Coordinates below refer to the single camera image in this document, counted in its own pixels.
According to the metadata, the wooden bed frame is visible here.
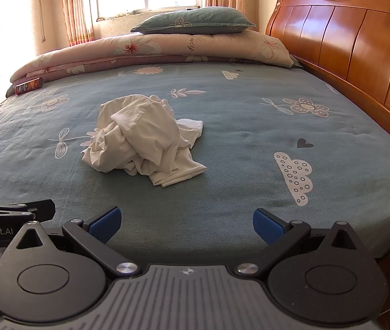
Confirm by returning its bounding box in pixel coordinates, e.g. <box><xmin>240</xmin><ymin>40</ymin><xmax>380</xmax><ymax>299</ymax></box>
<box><xmin>265</xmin><ymin>0</ymin><xmax>390</xmax><ymax>152</ymax></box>

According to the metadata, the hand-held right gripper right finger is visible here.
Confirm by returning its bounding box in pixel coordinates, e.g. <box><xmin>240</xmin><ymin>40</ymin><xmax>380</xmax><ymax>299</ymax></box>
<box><xmin>234</xmin><ymin>208</ymin><xmax>359</xmax><ymax>278</ymax></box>

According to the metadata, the teal pillow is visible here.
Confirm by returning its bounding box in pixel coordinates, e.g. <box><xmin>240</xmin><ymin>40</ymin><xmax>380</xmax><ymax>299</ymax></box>
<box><xmin>130</xmin><ymin>6</ymin><xmax>257</xmax><ymax>35</ymax></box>

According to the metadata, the white long-sleeved printed shirt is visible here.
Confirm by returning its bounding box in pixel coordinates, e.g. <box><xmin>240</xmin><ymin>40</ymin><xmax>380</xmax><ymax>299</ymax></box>
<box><xmin>81</xmin><ymin>94</ymin><xmax>207</xmax><ymax>188</ymax></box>

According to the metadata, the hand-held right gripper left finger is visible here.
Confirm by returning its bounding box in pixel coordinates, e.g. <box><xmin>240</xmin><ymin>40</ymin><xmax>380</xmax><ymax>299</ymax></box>
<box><xmin>15</xmin><ymin>206</ymin><xmax>142</xmax><ymax>278</ymax></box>

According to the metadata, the blue patterned bed sheet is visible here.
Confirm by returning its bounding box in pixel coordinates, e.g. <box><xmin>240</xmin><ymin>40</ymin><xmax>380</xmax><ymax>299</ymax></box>
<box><xmin>0</xmin><ymin>60</ymin><xmax>390</xmax><ymax>260</ymax></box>

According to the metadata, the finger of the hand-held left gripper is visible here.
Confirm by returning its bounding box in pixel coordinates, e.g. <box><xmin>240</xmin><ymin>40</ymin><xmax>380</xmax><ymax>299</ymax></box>
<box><xmin>0</xmin><ymin>199</ymin><xmax>56</xmax><ymax>221</ymax></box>

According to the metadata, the red snack can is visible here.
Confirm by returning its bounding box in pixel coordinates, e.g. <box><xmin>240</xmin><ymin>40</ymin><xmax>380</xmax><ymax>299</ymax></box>
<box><xmin>14</xmin><ymin>78</ymin><xmax>43</xmax><ymax>96</ymax></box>

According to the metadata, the pink floral pillow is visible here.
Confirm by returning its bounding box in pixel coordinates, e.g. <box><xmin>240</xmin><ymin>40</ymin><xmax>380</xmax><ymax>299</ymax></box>
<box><xmin>9</xmin><ymin>29</ymin><xmax>302</xmax><ymax>92</ymax></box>

